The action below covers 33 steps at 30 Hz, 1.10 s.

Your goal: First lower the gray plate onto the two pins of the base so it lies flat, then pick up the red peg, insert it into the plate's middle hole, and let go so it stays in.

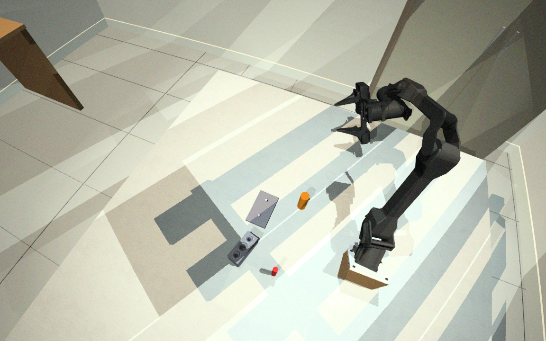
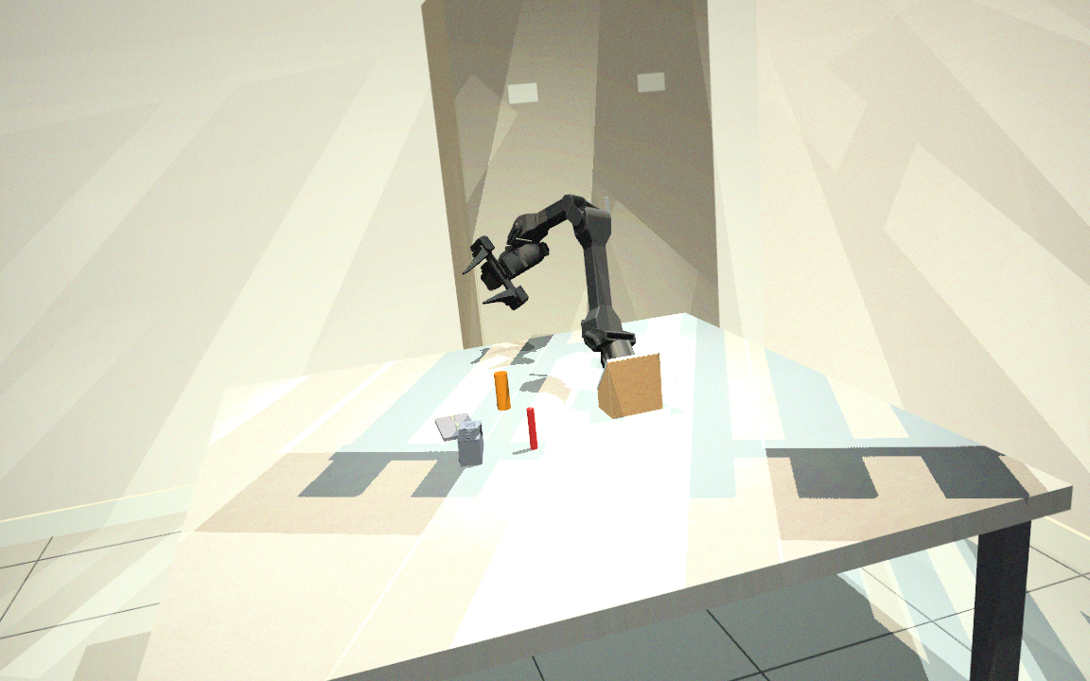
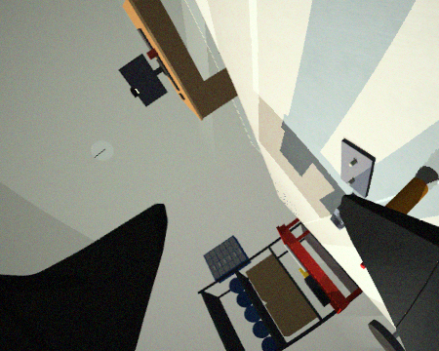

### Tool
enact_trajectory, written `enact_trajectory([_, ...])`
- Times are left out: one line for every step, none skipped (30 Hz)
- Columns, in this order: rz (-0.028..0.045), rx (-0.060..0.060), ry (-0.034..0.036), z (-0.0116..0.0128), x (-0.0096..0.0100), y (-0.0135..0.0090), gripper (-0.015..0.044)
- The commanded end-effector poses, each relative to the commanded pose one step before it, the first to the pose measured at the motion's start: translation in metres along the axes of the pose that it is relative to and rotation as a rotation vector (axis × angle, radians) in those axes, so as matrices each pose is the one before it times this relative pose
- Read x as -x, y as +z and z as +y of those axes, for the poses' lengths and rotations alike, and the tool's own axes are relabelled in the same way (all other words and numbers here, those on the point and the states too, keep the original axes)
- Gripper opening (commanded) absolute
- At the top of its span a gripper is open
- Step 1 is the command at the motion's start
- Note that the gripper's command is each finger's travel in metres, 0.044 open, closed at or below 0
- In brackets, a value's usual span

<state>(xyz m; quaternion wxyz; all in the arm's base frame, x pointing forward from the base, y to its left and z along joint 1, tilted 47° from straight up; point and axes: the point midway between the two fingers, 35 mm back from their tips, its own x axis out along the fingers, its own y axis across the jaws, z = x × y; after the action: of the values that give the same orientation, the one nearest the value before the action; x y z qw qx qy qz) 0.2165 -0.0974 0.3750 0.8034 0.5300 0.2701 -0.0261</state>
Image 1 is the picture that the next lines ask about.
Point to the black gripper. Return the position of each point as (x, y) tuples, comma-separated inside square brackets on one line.
[(369, 112)]

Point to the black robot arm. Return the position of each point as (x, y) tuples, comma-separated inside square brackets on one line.
[(434, 159)]

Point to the orange cylinder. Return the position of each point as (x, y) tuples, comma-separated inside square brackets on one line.
[(303, 200)]

